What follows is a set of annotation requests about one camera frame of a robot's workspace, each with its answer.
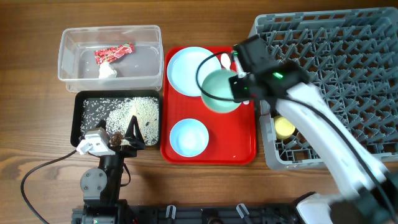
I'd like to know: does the rice and brown food waste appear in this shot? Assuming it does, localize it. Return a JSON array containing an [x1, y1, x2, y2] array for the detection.
[[78, 96, 159, 146]]

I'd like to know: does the white plastic spoon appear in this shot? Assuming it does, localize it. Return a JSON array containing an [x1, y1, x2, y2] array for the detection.
[[220, 53, 231, 70]]

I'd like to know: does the mint green bowl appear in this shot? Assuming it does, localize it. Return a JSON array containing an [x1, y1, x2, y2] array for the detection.
[[201, 69, 240, 113]]

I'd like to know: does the yellow plastic cup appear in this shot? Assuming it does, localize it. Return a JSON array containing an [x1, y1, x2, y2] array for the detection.
[[274, 116, 296, 140]]

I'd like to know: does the small light blue bowl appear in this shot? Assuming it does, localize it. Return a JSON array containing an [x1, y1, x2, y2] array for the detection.
[[169, 118, 210, 157]]

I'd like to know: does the white napkin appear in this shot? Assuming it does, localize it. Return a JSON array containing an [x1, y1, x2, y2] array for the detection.
[[99, 62, 118, 78]]

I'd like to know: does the red snack wrapper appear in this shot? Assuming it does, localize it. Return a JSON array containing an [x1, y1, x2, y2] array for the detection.
[[94, 43, 134, 65]]

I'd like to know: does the large light blue plate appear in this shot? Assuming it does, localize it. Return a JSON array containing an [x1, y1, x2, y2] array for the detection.
[[167, 47, 213, 97]]

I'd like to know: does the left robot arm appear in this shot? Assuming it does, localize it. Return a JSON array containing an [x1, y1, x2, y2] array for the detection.
[[71, 116, 146, 224]]

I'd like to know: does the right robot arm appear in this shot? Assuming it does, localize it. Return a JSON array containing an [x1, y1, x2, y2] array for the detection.
[[231, 61, 397, 223]]

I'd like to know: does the grey dishwasher rack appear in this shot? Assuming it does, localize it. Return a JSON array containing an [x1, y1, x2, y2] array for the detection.
[[250, 7, 397, 162]]

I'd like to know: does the black plastic tray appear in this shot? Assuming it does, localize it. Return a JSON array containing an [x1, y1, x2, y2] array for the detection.
[[70, 90, 162, 147]]

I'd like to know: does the red serving tray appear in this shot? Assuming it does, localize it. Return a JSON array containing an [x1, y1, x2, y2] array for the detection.
[[159, 46, 257, 165]]

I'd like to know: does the clear plastic bin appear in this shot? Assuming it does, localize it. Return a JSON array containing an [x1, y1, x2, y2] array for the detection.
[[58, 25, 164, 92]]

